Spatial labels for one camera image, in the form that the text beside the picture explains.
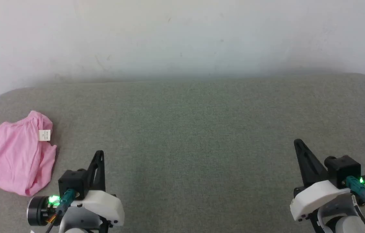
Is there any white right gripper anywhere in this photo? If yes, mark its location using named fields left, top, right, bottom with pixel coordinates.
left=290, top=139, right=351, bottom=222

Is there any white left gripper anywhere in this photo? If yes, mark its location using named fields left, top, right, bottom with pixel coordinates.
left=69, top=150, right=125, bottom=226

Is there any pink garment with white label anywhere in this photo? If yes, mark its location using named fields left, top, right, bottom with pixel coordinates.
left=0, top=110, right=57, bottom=197

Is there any left teal plug black cable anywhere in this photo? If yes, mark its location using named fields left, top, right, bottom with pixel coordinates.
left=45, top=189, right=77, bottom=233

